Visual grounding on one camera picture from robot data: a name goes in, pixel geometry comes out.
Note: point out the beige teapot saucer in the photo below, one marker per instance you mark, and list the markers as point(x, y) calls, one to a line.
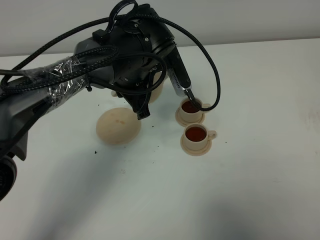
point(118, 126)

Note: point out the beige cup saucer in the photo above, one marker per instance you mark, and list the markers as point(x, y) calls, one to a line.
point(196, 153)
point(184, 118)

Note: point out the beige teacup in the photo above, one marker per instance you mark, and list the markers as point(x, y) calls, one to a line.
point(188, 107)
point(196, 137)

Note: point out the beige near cup saucer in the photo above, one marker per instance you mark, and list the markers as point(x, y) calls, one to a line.
point(196, 153)

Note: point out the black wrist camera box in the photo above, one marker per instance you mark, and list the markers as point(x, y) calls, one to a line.
point(177, 72)

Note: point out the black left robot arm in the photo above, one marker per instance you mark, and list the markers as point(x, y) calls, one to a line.
point(131, 57)

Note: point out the beige far teacup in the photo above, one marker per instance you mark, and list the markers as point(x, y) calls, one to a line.
point(188, 107)

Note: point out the beige far cup saucer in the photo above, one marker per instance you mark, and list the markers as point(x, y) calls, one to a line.
point(184, 118)

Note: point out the beige near teacup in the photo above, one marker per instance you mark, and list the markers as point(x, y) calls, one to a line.
point(196, 137)

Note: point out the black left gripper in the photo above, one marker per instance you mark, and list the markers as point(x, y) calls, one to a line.
point(133, 79)

